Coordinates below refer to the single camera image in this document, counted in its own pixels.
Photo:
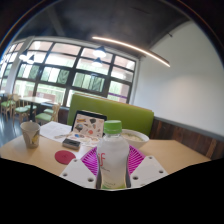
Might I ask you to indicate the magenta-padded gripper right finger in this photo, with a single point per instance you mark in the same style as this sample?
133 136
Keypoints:
146 171

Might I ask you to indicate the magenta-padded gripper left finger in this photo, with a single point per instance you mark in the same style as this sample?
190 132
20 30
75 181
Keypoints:
78 171

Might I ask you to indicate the clear green-capped drink bottle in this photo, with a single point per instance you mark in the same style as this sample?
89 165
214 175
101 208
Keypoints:
112 156

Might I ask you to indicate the flat round red coaster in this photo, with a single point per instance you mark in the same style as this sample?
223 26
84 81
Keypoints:
65 157

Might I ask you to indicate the small dark flat box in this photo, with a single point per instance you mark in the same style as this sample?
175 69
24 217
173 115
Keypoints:
71 144

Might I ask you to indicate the white ceramic bowl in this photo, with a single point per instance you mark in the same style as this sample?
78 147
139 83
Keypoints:
137 137

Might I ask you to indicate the black sticker-covered laptop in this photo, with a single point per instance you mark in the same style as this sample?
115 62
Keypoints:
88 125

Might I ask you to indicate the white printed paper sheets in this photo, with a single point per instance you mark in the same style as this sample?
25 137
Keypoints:
53 130

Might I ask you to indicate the white paper cup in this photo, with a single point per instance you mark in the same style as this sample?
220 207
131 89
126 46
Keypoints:
30 135

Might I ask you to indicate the green upholstered booth bench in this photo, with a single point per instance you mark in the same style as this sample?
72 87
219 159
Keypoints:
116 111

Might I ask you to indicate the light wooden dining table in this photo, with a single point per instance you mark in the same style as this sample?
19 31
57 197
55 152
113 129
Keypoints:
33 100

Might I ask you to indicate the group of wooden green-seated chairs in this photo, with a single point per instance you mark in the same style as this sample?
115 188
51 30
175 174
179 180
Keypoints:
16 108

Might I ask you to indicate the group of pendant ceiling lamps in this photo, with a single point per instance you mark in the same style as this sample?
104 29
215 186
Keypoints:
99 52

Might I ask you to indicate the long curved linear light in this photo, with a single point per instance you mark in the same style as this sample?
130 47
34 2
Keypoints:
133 48

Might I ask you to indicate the large black-framed window wall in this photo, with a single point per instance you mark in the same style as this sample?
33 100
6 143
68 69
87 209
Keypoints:
66 73

